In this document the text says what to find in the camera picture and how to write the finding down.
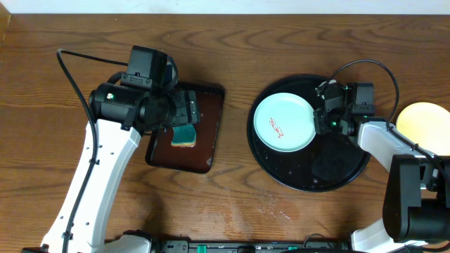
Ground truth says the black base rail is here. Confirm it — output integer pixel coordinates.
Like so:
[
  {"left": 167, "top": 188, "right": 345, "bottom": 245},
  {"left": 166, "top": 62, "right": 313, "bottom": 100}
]
[{"left": 150, "top": 236, "right": 352, "bottom": 253}]

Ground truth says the light blue plate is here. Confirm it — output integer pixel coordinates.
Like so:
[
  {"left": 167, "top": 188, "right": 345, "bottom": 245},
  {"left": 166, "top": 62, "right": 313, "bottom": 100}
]
[{"left": 251, "top": 93, "right": 316, "bottom": 153}]

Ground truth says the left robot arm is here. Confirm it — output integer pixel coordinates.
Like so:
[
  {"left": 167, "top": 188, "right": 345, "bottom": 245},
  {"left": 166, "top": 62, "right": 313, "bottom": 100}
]
[{"left": 22, "top": 46, "right": 200, "bottom": 252}]

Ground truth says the rectangular black sponge tray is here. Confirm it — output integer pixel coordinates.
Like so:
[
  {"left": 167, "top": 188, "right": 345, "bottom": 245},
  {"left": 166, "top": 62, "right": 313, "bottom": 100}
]
[{"left": 145, "top": 82, "right": 225, "bottom": 174}]

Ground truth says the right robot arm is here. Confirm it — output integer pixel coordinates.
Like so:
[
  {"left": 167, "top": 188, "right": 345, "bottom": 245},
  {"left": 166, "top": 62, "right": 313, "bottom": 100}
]
[{"left": 314, "top": 80, "right": 449, "bottom": 252}]

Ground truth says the green yellow sponge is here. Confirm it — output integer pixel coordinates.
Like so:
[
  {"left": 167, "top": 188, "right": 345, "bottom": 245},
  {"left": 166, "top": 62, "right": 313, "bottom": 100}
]
[{"left": 171, "top": 124, "right": 197, "bottom": 148}]

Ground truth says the yellow plate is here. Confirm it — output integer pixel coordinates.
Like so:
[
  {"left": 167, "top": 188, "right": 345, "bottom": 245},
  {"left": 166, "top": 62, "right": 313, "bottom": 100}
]
[{"left": 396, "top": 102, "right": 449, "bottom": 156}]

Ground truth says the round black serving tray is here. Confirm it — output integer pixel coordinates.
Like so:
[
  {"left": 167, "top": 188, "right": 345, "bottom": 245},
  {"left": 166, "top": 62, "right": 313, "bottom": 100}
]
[{"left": 247, "top": 74, "right": 371, "bottom": 193}]

